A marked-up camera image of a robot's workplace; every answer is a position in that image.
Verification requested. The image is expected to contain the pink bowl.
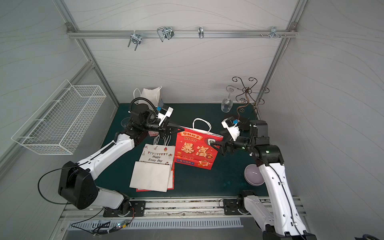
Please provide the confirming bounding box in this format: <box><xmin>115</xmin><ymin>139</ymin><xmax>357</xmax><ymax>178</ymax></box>
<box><xmin>244</xmin><ymin>164</ymin><xmax>265</xmax><ymax>187</ymax></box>

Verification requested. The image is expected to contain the floral paper bag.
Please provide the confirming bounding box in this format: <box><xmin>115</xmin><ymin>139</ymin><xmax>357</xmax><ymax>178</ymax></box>
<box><xmin>133</xmin><ymin>86</ymin><xmax>164</xmax><ymax>107</ymax></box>

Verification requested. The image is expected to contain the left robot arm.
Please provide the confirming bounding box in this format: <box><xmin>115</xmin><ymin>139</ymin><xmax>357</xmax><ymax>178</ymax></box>
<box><xmin>58</xmin><ymin>97</ymin><xmax>184</xmax><ymax>214</ymax></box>

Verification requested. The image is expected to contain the wine glass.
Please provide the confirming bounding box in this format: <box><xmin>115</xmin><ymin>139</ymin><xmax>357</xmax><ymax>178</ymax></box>
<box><xmin>221</xmin><ymin>94</ymin><xmax>233</xmax><ymax>113</ymax></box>

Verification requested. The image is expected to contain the white vent grille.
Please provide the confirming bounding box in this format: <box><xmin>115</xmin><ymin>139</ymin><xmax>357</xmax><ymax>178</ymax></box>
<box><xmin>68</xmin><ymin>218</ymin><xmax>244</xmax><ymax>231</ymax></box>

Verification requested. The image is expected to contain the white wire basket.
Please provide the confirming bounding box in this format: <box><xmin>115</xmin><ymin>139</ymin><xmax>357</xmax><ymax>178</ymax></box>
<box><xmin>11</xmin><ymin>80</ymin><xmax>106</xmax><ymax>155</ymax></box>

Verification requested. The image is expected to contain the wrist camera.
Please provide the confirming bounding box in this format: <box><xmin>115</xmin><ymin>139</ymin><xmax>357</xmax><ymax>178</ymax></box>
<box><xmin>157</xmin><ymin>105</ymin><xmax>174</xmax><ymax>126</ymax></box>
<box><xmin>222</xmin><ymin>117</ymin><xmax>240</xmax><ymax>141</ymax></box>

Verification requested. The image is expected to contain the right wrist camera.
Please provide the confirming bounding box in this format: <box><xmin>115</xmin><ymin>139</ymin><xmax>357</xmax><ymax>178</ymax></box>
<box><xmin>222</xmin><ymin>117</ymin><xmax>240</xmax><ymax>141</ymax></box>

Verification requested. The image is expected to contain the rightmost metal hook clamp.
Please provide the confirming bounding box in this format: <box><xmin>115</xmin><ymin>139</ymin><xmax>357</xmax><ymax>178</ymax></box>
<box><xmin>260</xmin><ymin>27</ymin><xmax>287</xmax><ymax>39</ymax></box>

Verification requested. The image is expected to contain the metal hook clamp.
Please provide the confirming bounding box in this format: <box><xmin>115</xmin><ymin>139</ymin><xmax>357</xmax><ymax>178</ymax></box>
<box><xmin>127</xmin><ymin>33</ymin><xmax>142</xmax><ymax>51</ymax></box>
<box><xmin>157</xmin><ymin>27</ymin><xmax>175</xmax><ymax>42</ymax></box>
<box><xmin>260</xmin><ymin>27</ymin><xmax>287</xmax><ymax>39</ymax></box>
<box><xmin>198</xmin><ymin>27</ymin><xmax>204</xmax><ymax>39</ymax></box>

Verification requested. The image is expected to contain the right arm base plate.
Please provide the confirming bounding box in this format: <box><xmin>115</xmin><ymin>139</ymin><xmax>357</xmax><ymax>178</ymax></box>
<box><xmin>221</xmin><ymin>199</ymin><xmax>249</xmax><ymax>216</ymax></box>

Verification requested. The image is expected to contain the horizontal aluminium rail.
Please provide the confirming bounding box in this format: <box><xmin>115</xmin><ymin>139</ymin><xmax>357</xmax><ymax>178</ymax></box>
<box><xmin>67</xmin><ymin>29</ymin><xmax>299</xmax><ymax>39</ymax></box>

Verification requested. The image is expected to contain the red paper bag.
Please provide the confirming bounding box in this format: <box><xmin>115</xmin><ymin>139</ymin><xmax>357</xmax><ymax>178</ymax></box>
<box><xmin>136</xmin><ymin>164</ymin><xmax>175</xmax><ymax>192</ymax></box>
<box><xmin>174</xmin><ymin>118</ymin><xmax>223</xmax><ymax>170</ymax></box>

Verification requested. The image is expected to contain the white paper bag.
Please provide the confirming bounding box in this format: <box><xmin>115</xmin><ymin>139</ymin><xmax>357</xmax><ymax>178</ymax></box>
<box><xmin>130</xmin><ymin>136</ymin><xmax>175</xmax><ymax>193</ymax></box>

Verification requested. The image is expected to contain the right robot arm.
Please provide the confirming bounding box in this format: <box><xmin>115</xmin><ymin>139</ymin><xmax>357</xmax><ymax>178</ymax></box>
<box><xmin>211</xmin><ymin>117</ymin><xmax>317</xmax><ymax>240</ymax></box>

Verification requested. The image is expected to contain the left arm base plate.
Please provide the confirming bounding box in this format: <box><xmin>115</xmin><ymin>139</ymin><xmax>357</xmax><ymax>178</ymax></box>
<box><xmin>103</xmin><ymin>201</ymin><xmax>146</xmax><ymax>218</ymax></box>

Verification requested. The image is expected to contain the leftmost metal hook clamp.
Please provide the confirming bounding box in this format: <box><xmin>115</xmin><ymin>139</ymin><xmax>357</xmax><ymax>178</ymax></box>
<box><xmin>127</xmin><ymin>33</ymin><xmax>142</xmax><ymax>51</ymax></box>

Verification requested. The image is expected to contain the scrolled metal glass rack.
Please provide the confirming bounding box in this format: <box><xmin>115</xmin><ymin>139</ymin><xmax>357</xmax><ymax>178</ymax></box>
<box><xmin>226</xmin><ymin>76</ymin><xmax>271</xmax><ymax>131</ymax></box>

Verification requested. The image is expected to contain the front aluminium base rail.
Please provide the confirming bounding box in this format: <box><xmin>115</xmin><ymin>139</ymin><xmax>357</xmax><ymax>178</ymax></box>
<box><xmin>59</xmin><ymin>196</ymin><xmax>307</xmax><ymax>221</ymax></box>

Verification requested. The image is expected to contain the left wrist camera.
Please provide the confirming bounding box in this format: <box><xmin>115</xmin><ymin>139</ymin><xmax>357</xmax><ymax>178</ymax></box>
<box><xmin>157</xmin><ymin>105</ymin><xmax>174</xmax><ymax>126</ymax></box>

